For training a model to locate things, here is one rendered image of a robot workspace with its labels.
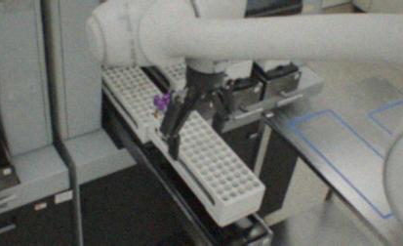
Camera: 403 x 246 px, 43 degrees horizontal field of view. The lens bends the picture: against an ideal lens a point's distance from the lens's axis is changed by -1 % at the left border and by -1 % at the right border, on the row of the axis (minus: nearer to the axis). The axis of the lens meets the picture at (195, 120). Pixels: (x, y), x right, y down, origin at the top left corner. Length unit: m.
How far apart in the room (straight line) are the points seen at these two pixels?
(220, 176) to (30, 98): 0.47
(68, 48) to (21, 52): 0.11
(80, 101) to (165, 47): 0.58
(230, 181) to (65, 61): 0.46
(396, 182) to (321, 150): 0.92
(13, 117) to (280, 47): 0.74
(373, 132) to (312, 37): 0.78
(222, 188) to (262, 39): 0.41
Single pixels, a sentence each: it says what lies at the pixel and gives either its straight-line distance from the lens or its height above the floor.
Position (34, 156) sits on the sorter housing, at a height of 0.74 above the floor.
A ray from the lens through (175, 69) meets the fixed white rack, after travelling 1.40.
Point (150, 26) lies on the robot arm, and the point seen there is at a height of 1.28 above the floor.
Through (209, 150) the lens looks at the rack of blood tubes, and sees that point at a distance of 1.08.
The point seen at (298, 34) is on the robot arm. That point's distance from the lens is 0.67.
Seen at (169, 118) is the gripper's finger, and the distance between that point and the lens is 1.01.
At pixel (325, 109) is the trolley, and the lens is 1.44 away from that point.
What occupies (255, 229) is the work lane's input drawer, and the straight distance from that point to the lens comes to 1.10.
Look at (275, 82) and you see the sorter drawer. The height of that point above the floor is 0.80.
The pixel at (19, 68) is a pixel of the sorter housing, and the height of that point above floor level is 0.99.
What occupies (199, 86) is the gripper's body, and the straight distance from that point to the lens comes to 0.97.
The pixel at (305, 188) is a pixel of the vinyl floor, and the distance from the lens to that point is 2.37.
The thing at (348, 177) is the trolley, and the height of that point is 0.82.
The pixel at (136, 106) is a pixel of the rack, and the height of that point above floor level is 0.86.
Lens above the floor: 1.67
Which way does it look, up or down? 40 degrees down
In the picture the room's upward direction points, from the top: 8 degrees clockwise
